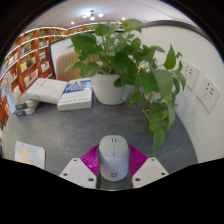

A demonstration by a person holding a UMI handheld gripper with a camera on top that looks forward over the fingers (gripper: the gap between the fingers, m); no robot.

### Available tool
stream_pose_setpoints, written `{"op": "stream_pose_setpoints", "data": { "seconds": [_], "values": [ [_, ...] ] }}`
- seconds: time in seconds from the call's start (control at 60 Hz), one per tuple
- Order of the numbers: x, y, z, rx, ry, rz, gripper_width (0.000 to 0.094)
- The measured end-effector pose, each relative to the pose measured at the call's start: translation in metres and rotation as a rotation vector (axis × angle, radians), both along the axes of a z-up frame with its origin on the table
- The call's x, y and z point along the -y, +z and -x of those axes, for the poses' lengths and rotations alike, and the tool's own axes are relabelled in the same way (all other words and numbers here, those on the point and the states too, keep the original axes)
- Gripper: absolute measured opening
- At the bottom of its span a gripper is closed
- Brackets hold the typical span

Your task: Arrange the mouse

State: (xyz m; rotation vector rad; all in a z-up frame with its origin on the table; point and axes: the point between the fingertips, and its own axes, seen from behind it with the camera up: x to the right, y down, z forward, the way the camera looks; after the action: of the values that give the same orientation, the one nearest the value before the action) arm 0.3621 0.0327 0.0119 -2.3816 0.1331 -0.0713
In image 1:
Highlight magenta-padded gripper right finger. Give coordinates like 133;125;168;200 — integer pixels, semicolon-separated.
128;144;170;190

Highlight white wall socket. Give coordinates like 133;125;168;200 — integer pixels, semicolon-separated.
182;59;201;91
196;75;221;113

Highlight green plant in white pot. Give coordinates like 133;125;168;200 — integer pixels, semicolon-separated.
64;18;188;154

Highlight light grey computer mouse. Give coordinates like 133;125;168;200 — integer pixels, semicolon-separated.
97;134;130;183

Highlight pastel printed mouse pad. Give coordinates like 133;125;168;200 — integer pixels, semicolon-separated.
14;140;46;170

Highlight blue and white book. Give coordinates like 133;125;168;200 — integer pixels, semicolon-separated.
56;77;94;111

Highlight ceiling lamp with round bulbs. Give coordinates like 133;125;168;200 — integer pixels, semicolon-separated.
82;9;105;22

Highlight orange wooden shelf unit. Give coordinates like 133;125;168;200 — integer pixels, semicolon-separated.
0;23;99;134

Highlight recessed ceiling spotlights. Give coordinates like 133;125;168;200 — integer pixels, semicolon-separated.
69;17;127;26

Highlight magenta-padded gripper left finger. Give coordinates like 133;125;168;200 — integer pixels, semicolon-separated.
59;144;101;190

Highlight thick white book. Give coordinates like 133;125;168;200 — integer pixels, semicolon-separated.
25;78;68;105

